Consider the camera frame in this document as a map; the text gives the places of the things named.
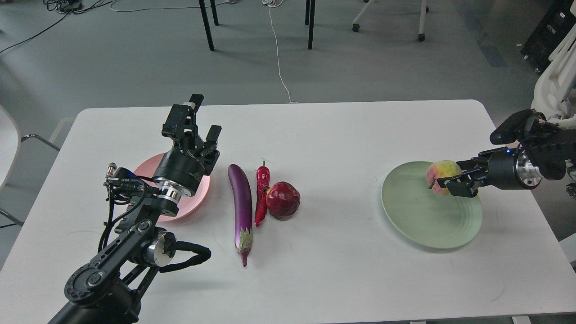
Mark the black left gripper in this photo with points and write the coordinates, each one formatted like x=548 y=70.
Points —
x=183 y=168

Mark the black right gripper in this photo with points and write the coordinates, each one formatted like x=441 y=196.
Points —
x=503 y=168

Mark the yellow pink peach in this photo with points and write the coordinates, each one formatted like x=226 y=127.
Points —
x=441 y=169

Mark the red chili pepper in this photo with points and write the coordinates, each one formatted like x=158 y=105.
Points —
x=262 y=185

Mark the red pomegranate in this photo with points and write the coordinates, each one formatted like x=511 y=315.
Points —
x=282 y=200

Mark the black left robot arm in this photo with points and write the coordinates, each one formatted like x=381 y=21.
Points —
x=133 y=249

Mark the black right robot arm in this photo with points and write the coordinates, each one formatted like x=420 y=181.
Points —
x=528 y=149

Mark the green plate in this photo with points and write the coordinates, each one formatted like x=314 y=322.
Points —
x=424 y=217

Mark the pink plate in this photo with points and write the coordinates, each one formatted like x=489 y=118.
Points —
x=187 y=205

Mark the purple eggplant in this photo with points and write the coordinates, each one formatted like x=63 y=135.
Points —
x=243 y=212

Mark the white chair right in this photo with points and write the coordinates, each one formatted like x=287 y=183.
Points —
x=554 y=93

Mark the black equipment case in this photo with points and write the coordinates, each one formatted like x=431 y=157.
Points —
x=551 y=30

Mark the chair at left edge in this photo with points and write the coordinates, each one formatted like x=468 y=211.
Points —
x=10 y=143

